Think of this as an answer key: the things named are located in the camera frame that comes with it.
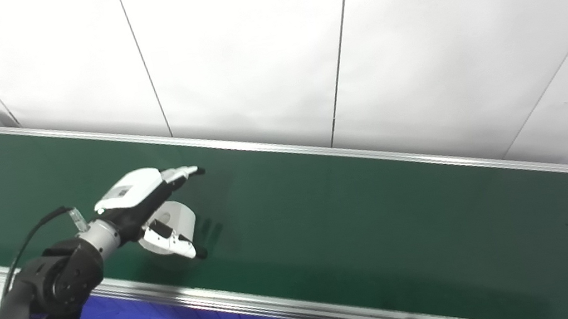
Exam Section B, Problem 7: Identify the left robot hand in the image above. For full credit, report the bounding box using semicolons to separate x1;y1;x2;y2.
90;159;218;274

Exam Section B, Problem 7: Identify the white plastic part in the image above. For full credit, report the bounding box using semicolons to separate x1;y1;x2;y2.
134;197;202;260

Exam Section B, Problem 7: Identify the green conveyor belt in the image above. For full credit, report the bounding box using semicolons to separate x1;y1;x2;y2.
0;14;568;319
0;34;568;319

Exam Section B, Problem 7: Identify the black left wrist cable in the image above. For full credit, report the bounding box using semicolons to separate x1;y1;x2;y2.
0;204;97;303

